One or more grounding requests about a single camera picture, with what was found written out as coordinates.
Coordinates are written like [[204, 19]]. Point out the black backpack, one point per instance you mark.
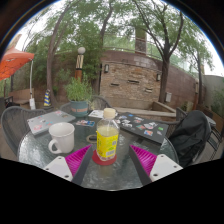
[[188, 138]]

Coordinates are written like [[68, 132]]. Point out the white ceramic mug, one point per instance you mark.
[[63, 136]]

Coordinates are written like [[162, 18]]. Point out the flat round red coaster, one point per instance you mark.
[[104, 162]]

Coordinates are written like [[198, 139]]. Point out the black wall lantern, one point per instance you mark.
[[158, 77], [106, 68]]

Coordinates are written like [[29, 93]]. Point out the clear bottle with yellow label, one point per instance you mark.
[[106, 141]]

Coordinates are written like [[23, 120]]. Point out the lamp post with globe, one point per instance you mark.
[[79, 65]]

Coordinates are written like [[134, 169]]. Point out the white canopy leg weight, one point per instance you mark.
[[32, 104]]

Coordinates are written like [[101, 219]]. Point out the blue yellow striped cone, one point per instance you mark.
[[47, 99]]

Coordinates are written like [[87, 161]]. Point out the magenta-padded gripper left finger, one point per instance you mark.
[[76, 160]]

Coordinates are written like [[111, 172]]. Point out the grey laptop with stickers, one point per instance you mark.
[[50, 120]]

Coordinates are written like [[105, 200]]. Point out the black laptop with stickers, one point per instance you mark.
[[143, 128]]

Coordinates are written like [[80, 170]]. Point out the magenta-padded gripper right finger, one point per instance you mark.
[[146, 160]]

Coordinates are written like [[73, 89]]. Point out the potted plant in blue pot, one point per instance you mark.
[[79, 93]]

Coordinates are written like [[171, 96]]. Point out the grey wall utility box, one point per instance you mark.
[[168, 97]]

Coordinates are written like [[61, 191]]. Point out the orange canopy tent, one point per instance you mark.
[[13, 63]]

